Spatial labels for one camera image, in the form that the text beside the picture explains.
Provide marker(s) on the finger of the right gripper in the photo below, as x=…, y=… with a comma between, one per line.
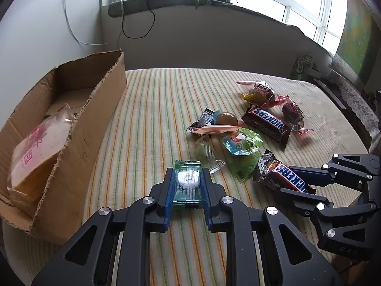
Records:
x=302, y=202
x=312, y=175

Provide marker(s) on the clear green candy wrapper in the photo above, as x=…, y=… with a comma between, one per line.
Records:
x=204, y=153

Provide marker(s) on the brown egg snack packet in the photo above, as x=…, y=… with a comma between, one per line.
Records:
x=209, y=117

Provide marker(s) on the yellow candy packet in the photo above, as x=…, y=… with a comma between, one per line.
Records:
x=255, y=98

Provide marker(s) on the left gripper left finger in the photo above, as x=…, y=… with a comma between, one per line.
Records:
x=113, y=245

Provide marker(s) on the green patterned bag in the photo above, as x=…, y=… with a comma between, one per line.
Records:
x=301, y=68

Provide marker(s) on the green jelly cup packet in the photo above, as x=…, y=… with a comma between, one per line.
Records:
x=244, y=151

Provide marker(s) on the brown cardboard box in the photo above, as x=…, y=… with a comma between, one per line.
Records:
x=92, y=87

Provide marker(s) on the dark red candy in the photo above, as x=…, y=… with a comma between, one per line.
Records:
x=294, y=118

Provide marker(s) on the wall map poster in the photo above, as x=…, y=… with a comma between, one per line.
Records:
x=358, y=47

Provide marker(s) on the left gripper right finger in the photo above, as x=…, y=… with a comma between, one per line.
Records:
x=263, y=246

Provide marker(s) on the bread slice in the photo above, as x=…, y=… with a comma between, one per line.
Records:
x=34, y=158

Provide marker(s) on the Snickers bar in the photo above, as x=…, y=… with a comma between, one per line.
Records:
x=268, y=124
x=274, y=174

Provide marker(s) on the teal clear candy packet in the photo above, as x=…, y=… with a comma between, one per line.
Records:
x=188, y=184

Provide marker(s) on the pink candy bar wrapper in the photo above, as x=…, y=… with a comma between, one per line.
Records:
x=214, y=129

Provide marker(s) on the dark stone windowsill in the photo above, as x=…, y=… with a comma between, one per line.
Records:
x=223, y=21

